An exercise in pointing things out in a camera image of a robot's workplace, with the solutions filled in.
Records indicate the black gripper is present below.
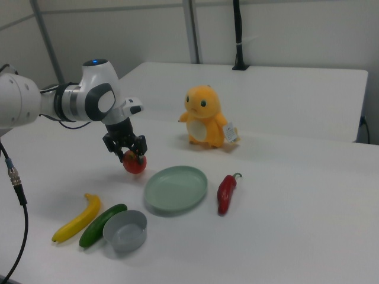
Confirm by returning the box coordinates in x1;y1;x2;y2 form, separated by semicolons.
102;117;148;164

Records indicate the red apple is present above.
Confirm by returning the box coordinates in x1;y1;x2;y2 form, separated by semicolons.
122;150;148;175

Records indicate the pale green plate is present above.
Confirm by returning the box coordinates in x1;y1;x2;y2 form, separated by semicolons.
143;165;208;215

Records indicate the orange plush toy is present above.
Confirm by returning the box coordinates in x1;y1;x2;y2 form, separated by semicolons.
177;85;241;149

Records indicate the yellow banana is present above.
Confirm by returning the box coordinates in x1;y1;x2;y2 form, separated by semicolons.
52;193;102;244

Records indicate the green cucumber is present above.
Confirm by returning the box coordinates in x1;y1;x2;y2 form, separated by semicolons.
79;203;128;249

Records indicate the round metal bowl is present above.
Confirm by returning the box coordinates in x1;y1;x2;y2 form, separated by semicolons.
102;209;148;253

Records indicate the white paper plush tag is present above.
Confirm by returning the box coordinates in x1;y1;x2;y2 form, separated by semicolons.
222;120;238;144

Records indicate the red chili pepper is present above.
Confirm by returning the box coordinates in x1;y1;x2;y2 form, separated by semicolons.
217;172;243;216

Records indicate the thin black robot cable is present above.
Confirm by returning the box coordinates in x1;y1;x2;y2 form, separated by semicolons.
38;83;93;130

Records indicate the thick cable with metal connector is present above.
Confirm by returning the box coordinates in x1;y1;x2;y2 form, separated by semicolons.
0;141;30;284

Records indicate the grey partition post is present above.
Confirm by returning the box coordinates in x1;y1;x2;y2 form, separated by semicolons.
187;0;204;64
30;0;66;86

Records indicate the black camera pole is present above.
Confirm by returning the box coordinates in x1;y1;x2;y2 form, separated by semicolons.
232;0;246;67

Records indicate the black cable at table edge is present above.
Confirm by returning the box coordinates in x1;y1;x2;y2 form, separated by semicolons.
359;116;371;144

